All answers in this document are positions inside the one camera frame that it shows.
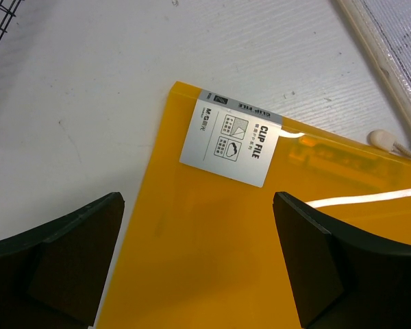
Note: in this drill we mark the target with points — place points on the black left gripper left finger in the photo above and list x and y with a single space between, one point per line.
53 275

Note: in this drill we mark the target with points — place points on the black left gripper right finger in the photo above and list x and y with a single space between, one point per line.
342 276

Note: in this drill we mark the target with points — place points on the yellow clip file folder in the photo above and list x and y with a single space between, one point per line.
202 248

